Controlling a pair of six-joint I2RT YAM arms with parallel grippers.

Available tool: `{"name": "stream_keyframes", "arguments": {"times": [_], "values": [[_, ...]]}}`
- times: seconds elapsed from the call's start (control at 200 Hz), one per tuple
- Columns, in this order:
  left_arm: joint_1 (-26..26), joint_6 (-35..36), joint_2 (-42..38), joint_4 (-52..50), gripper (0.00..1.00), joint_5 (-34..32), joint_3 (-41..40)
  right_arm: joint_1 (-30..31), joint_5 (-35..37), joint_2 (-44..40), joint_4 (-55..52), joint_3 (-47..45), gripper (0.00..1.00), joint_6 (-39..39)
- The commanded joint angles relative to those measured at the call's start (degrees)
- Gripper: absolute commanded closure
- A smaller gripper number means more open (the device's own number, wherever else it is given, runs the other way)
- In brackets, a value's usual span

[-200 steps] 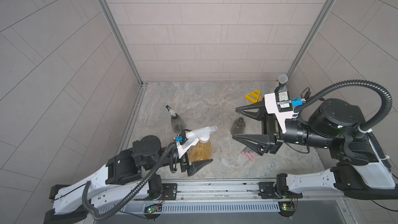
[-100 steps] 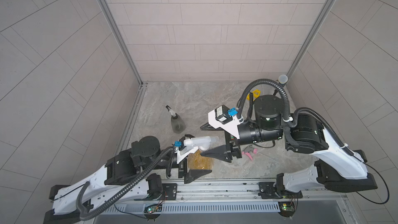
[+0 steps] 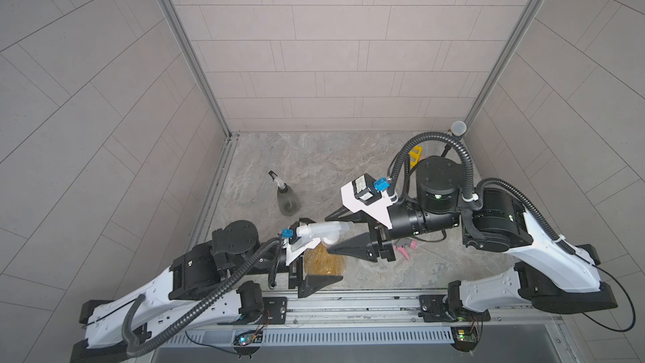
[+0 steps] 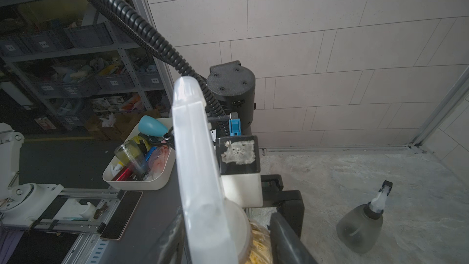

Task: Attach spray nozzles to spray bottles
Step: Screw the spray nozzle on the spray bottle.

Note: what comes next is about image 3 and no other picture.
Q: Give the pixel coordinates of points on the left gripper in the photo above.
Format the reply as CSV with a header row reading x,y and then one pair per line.
x,y
309,283

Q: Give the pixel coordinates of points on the black white spray nozzle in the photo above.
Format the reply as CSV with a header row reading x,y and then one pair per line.
x,y
278,181

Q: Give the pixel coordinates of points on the clear spray nozzle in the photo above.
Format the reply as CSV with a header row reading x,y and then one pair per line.
x,y
330,232

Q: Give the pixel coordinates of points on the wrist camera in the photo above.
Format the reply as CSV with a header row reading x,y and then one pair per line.
x,y
296,241
369,195

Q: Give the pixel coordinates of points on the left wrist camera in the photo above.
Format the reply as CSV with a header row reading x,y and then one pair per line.
x,y
296,241

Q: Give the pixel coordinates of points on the grey bottle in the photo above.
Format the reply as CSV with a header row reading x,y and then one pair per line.
x,y
288,201

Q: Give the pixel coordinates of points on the yellow triangle block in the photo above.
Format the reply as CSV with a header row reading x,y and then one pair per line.
x,y
415,155

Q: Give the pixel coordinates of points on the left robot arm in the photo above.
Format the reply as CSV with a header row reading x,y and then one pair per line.
x,y
206,286

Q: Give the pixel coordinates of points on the orange plastic bottle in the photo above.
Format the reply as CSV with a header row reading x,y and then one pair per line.
x,y
319,262

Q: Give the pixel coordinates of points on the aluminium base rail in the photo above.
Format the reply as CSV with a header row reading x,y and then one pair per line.
x,y
370,319

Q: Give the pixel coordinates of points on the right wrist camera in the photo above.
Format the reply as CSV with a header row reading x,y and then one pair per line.
x,y
369,195

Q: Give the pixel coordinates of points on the microphone on black stand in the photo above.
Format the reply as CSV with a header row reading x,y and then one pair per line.
x,y
457,130

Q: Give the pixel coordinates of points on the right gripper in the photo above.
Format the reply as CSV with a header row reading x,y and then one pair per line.
x,y
379,234

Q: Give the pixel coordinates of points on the pink grey spray nozzle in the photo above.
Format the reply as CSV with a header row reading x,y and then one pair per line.
x,y
405,245

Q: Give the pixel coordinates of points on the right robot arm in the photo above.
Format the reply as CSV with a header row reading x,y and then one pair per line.
x,y
550,274

